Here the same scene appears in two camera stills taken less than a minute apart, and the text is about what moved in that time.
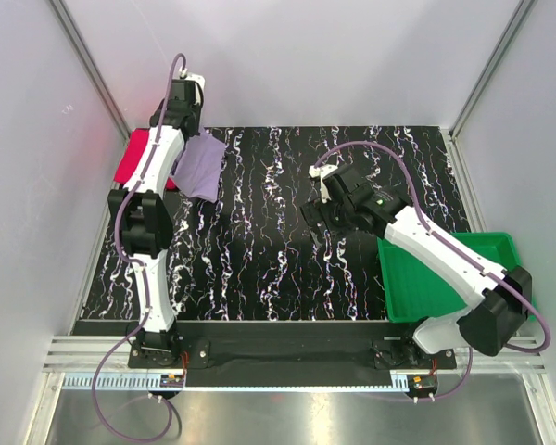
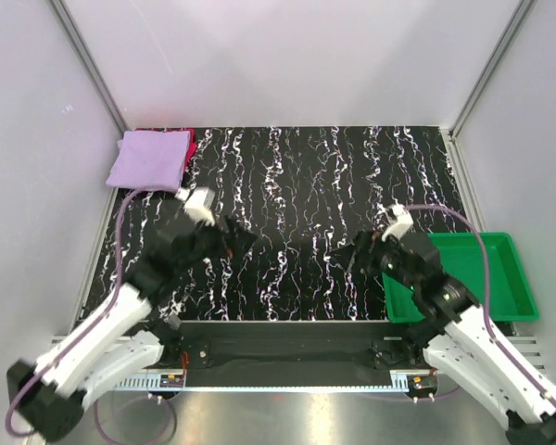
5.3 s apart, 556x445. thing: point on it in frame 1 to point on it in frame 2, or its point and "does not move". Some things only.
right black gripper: x=318 y=211 to x=365 y=248
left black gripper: x=196 y=110 to x=235 y=243
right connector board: x=424 y=382 does not move
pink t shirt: x=132 y=156 to x=193 y=143
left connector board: x=171 y=380 does not move
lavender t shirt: x=198 y=171 to x=150 y=159
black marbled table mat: x=250 y=255 does not move
